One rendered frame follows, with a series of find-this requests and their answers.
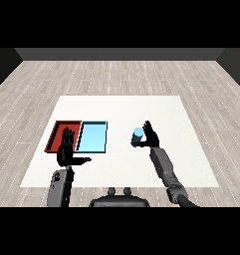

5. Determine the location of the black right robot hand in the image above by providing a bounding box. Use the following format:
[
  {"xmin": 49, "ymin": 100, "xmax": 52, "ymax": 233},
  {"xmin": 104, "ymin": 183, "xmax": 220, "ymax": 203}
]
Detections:
[{"xmin": 136, "ymin": 120, "xmax": 160, "ymax": 149}]

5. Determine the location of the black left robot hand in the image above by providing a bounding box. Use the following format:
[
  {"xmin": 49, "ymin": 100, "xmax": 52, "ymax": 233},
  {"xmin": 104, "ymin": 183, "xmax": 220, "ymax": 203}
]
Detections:
[{"xmin": 56, "ymin": 127, "xmax": 93, "ymax": 168}]

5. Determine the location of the small blue can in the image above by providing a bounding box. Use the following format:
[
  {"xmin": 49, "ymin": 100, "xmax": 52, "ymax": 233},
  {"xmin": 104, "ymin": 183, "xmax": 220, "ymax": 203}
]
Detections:
[{"xmin": 130, "ymin": 127, "xmax": 145, "ymax": 148}]

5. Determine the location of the red shallow open box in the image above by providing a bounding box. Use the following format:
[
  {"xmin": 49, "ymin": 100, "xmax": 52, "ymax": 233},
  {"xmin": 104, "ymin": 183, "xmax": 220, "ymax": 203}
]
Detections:
[{"xmin": 44, "ymin": 120, "xmax": 83, "ymax": 154}]

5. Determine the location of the light blue shallow open box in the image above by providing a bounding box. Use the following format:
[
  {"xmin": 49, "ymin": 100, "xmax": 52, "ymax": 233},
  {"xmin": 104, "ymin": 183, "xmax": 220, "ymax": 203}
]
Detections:
[{"xmin": 74, "ymin": 120, "xmax": 109, "ymax": 154}]

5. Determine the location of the dark grey robot body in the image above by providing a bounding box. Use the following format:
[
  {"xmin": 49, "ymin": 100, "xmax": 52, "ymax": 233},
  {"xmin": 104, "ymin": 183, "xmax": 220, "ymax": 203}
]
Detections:
[{"xmin": 89, "ymin": 187, "xmax": 151, "ymax": 208}]

